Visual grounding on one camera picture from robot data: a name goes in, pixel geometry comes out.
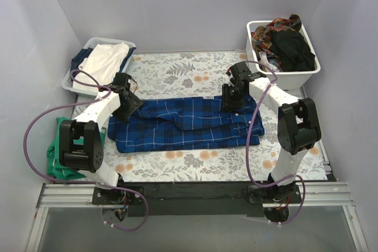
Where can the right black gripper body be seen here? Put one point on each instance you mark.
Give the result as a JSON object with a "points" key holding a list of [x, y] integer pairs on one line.
{"points": [[232, 102]]}

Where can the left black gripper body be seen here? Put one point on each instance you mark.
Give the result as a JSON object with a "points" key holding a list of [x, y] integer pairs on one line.
{"points": [[130, 107]]}

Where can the blue plaid long sleeve shirt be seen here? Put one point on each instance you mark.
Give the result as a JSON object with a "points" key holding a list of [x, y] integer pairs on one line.
{"points": [[186, 124]]}

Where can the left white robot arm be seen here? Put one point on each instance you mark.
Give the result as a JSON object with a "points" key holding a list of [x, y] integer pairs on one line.
{"points": [[80, 141]]}

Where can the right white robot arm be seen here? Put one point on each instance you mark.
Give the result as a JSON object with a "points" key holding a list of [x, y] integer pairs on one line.
{"points": [[298, 128]]}

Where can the floral patterned table mat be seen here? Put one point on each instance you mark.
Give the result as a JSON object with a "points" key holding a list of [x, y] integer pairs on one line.
{"points": [[168, 75]]}

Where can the white crumpled garment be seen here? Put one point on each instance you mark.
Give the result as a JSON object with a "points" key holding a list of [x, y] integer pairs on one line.
{"points": [[269, 62]]}

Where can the folded white shirt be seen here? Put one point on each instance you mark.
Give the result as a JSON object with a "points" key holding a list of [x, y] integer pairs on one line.
{"points": [[103, 61]]}

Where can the brown plaid crumpled shirt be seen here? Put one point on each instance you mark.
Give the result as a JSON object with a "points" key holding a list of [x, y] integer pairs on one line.
{"points": [[261, 37]]}

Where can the white plastic bin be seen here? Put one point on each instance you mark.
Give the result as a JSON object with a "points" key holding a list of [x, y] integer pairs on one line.
{"points": [[286, 80]]}

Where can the white slotted laundry basket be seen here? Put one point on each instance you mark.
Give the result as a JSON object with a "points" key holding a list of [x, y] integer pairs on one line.
{"points": [[67, 82]]}

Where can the folded navy shirt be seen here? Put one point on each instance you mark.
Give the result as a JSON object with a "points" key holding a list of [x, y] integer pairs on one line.
{"points": [[77, 60]]}

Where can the black crumpled shirt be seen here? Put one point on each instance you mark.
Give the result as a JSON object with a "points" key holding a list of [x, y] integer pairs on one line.
{"points": [[292, 50]]}

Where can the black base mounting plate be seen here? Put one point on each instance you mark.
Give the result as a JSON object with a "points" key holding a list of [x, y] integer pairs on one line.
{"points": [[195, 198]]}

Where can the folded green shirt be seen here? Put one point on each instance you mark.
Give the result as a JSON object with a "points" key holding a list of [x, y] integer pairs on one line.
{"points": [[54, 168]]}

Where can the aluminium rail frame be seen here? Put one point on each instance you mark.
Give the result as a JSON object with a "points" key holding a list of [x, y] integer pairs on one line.
{"points": [[68, 221]]}

